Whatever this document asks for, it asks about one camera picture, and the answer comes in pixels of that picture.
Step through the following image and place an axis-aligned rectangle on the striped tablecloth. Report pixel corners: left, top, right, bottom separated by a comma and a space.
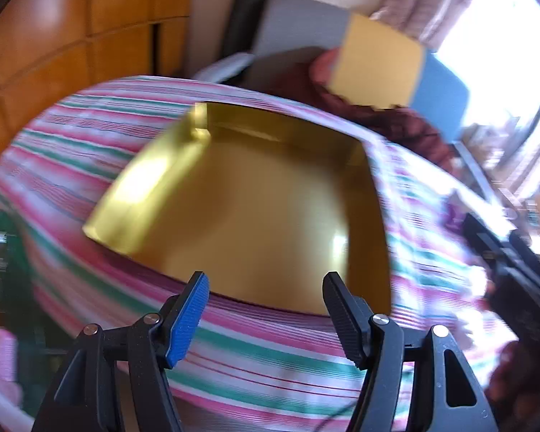
0, 74, 518, 432

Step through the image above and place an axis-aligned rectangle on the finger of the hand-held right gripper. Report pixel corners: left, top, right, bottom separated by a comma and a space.
461, 211, 511, 266

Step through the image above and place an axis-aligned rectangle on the maroon puffer jacket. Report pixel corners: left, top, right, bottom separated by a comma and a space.
270, 47, 455, 176

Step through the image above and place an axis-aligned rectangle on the bright window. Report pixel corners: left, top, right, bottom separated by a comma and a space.
436, 0, 540, 127

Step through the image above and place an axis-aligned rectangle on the wooden cabinet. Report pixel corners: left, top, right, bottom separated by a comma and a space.
0, 0, 196, 185

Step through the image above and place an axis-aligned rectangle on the gold rectangular box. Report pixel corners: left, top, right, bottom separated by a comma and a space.
82, 102, 392, 316

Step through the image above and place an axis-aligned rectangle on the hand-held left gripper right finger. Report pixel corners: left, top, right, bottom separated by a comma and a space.
323, 272, 498, 432

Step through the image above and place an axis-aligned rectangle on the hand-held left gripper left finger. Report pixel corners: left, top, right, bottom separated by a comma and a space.
31, 271, 210, 432

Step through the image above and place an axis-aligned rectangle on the beige patterned curtain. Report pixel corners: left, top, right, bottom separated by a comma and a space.
369, 0, 487, 50

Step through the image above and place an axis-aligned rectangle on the black cushion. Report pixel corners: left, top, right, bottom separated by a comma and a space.
218, 0, 275, 59

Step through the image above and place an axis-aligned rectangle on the grey yellow blue armchair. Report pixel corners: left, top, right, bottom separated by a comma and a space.
193, 0, 498, 203

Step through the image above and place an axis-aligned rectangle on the pink cloth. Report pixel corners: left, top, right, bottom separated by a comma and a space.
0, 326, 19, 399

